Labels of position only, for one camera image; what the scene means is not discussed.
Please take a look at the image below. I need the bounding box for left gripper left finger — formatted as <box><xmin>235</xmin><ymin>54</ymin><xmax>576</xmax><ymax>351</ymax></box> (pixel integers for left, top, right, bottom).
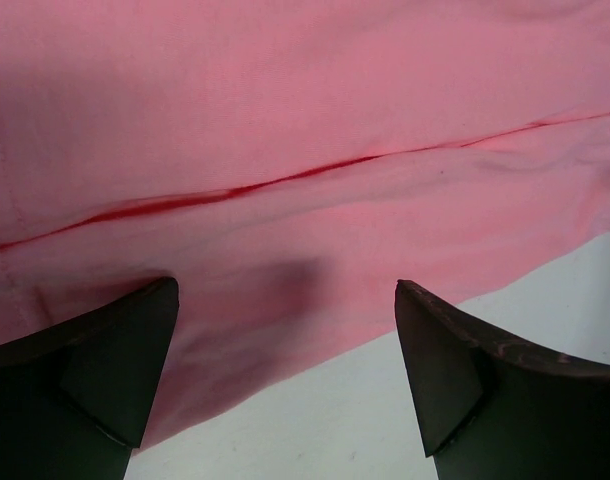
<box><xmin>0</xmin><ymin>277</ymin><xmax>179</xmax><ymax>480</ymax></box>

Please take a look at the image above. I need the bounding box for pink t shirt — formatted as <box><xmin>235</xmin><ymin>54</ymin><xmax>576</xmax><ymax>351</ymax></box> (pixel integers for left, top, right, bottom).
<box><xmin>0</xmin><ymin>1</ymin><xmax>610</xmax><ymax>446</ymax></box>

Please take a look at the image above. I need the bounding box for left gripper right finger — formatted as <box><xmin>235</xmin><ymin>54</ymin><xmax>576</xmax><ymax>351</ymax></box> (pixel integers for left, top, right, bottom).
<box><xmin>395</xmin><ymin>280</ymin><xmax>610</xmax><ymax>480</ymax></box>

